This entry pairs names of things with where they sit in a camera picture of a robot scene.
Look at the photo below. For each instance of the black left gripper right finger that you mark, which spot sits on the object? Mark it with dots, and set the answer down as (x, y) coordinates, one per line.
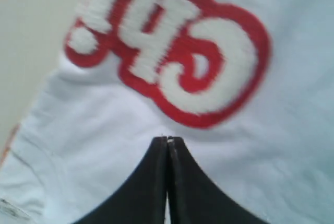
(193, 197)

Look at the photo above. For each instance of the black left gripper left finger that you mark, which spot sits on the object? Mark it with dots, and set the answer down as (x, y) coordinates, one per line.
(141, 199)

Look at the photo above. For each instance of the orange neck label tag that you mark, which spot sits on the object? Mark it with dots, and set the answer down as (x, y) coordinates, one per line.
(8, 143)

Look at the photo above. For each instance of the white t-shirt with red lettering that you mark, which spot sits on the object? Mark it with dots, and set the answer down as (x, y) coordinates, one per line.
(247, 84)

